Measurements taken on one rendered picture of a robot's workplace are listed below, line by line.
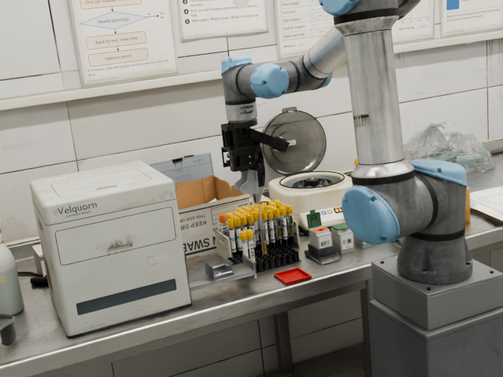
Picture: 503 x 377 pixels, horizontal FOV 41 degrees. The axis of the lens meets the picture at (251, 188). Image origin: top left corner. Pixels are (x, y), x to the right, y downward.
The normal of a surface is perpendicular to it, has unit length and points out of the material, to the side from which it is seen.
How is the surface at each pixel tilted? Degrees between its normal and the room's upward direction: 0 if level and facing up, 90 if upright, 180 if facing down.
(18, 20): 90
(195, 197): 88
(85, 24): 94
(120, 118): 90
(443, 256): 74
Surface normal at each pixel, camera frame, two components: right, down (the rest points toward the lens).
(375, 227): -0.80, 0.33
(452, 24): 0.37, 0.28
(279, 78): 0.56, 0.15
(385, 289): -0.91, 0.19
